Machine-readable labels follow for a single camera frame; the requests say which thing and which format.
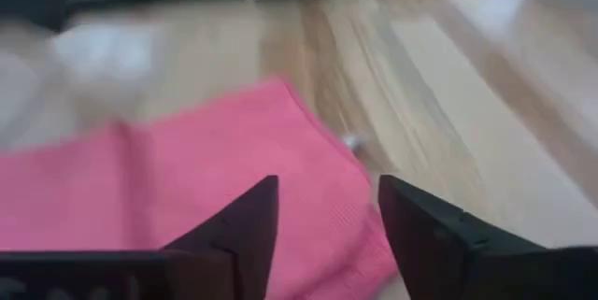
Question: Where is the pink microfiber towel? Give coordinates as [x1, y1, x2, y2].
[0, 78, 399, 300]

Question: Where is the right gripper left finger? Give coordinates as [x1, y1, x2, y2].
[0, 174, 280, 300]

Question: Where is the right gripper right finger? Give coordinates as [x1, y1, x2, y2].
[377, 174, 598, 300]

